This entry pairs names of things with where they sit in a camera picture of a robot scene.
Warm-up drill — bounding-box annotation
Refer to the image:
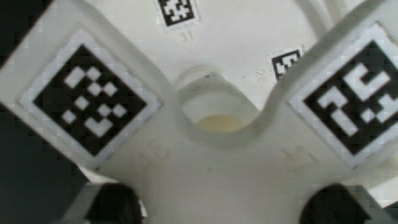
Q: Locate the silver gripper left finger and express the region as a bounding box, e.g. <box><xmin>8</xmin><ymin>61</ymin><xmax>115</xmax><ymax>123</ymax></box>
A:
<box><xmin>56</xmin><ymin>183</ymin><xmax>145</xmax><ymax>224</ymax></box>

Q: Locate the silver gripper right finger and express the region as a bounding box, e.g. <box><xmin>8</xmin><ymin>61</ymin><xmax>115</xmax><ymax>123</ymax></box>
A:
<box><xmin>299</xmin><ymin>184</ymin><xmax>386</xmax><ymax>224</ymax></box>

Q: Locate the white cylindrical table leg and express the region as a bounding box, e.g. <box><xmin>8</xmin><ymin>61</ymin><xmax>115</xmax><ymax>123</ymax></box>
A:
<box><xmin>177</xmin><ymin>65</ymin><xmax>260</xmax><ymax>133</ymax></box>

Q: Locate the white cross-shaped table base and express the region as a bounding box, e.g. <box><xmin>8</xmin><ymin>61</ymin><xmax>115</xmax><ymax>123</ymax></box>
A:
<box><xmin>0</xmin><ymin>0</ymin><xmax>398</xmax><ymax>224</ymax></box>

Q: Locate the white round table top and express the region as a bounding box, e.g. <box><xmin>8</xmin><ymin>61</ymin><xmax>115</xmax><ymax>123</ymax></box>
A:
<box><xmin>83</xmin><ymin>0</ymin><xmax>398</xmax><ymax>111</ymax></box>

